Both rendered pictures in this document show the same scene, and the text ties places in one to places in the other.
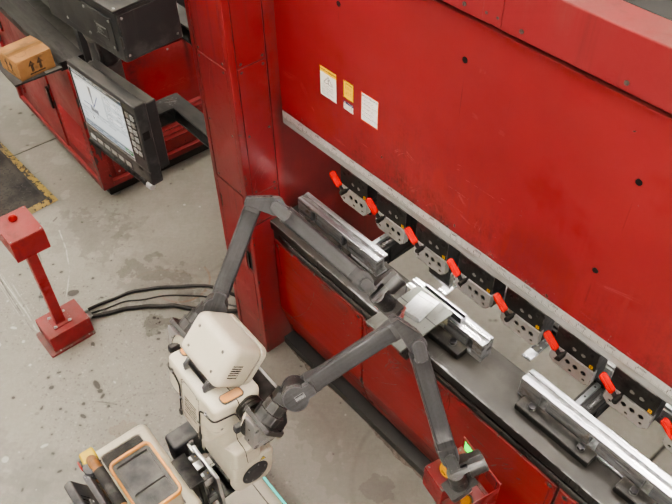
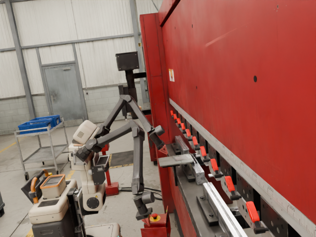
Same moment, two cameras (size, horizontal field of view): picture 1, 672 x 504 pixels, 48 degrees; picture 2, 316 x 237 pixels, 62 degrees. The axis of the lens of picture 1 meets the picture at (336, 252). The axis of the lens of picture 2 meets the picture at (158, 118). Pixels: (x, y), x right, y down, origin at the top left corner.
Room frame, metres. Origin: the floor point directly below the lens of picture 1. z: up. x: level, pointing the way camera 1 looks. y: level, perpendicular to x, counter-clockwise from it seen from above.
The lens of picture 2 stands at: (0.00, -1.38, 1.77)
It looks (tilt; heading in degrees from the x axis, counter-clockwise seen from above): 12 degrees down; 36
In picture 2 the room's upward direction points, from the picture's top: 7 degrees counter-clockwise
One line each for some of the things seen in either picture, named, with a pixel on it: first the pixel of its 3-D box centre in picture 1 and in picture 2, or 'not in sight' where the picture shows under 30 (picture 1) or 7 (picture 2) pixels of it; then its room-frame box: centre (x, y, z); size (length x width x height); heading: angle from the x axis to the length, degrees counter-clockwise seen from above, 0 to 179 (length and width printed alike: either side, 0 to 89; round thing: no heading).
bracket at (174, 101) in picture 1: (178, 128); (148, 113); (2.62, 0.67, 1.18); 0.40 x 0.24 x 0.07; 40
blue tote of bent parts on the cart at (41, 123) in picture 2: not in sight; (36, 126); (2.54, 3.25, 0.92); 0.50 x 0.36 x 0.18; 128
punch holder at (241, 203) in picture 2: not in sight; (255, 198); (0.89, -1.12, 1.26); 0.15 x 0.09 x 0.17; 40
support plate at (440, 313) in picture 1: (409, 317); (175, 160); (1.70, -0.26, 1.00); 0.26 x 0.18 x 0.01; 130
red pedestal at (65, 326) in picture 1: (42, 281); (106, 166); (2.44, 1.43, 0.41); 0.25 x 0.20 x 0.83; 130
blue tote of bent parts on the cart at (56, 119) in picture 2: not in sight; (45, 122); (2.88, 3.50, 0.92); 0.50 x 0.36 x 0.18; 128
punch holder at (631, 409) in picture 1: (638, 391); (220, 160); (1.20, -0.87, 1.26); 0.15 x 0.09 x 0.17; 40
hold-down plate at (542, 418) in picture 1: (554, 430); (206, 209); (1.29, -0.72, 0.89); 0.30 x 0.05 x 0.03; 40
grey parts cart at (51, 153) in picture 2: not in sight; (45, 146); (2.68, 3.35, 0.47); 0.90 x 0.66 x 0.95; 38
